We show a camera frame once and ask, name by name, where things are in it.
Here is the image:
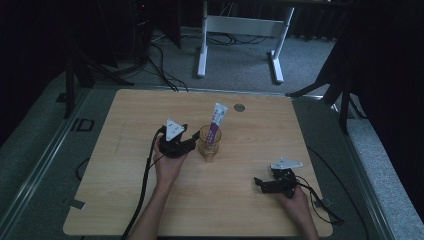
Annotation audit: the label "person's left hand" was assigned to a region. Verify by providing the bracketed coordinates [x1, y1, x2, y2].
[151, 137, 189, 194]

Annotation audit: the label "amber glass cup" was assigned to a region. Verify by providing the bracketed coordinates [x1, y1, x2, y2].
[197, 124, 223, 164]

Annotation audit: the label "hand-held gripper cable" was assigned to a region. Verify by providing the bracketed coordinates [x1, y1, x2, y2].
[295, 174, 346, 227]
[120, 125, 167, 240]

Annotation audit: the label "left hand-held gripper cable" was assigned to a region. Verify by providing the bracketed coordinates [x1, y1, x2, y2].
[120, 125, 167, 240]

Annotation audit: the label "black metal stand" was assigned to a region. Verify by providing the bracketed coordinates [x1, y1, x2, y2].
[62, 49, 136, 120]
[285, 59, 368, 136]

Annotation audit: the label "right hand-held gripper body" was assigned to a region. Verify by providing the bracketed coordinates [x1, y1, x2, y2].
[269, 157, 305, 200]

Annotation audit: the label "black floor cable bundle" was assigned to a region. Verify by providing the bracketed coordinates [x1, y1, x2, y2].
[146, 42, 190, 93]

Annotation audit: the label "black cables under desk frame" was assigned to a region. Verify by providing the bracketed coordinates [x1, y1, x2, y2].
[206, 31, 269, 47]

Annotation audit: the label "dark computer tower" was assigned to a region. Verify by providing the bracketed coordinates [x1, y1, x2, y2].
[131, 0, 155, 65]

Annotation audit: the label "white metal desk frame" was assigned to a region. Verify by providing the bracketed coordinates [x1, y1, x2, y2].
[196, 0, 296, 85]

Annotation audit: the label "right hand-held gripper cable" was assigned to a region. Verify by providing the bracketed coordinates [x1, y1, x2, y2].
[295, 174, 346, 227]

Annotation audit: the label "white and purple toothpaste tube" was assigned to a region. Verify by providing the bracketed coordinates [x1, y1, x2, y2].
[205, 102, 230, 146]

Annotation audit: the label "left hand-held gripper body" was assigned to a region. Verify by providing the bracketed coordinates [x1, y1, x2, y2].
[157, 117, 190, 159]

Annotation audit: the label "thin black floor cable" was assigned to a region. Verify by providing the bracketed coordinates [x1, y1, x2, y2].
[75, 156, 92, 183]
[306, 145, 371, 240]

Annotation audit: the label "metal floor rail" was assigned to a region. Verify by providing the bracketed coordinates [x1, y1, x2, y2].
[0, 88, 92, 234]
[329, 99, 401, 240]

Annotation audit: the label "person's right hand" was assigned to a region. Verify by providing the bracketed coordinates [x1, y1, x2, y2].
[273, 176, 312, 224]

